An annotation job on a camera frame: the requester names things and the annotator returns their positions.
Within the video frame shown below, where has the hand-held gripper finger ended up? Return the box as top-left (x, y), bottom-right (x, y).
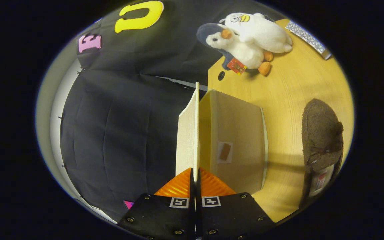
top-left (196, 168), bottom-right (276, 240)
top-left (117, 168), bottom-right (196, 240)

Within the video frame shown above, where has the beige fabric storage box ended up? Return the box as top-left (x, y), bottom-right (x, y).
top-left (175, 82), bottom-right (268, 195)

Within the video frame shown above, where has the brown fuzzy shoe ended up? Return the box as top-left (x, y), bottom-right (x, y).
top-left (299, 98), bottom-right (345, 209)

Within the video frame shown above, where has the penguin plush toy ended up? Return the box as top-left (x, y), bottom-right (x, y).
top-left (196, 23), bottom-right (273, 76)

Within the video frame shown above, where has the white duck plush toy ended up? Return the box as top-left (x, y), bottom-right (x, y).
top-left (219, 12), bottom-right (293, 54)

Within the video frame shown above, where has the grey patterned cover book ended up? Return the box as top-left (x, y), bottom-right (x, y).
top-left (285, 19), bottom-right (332, 60)

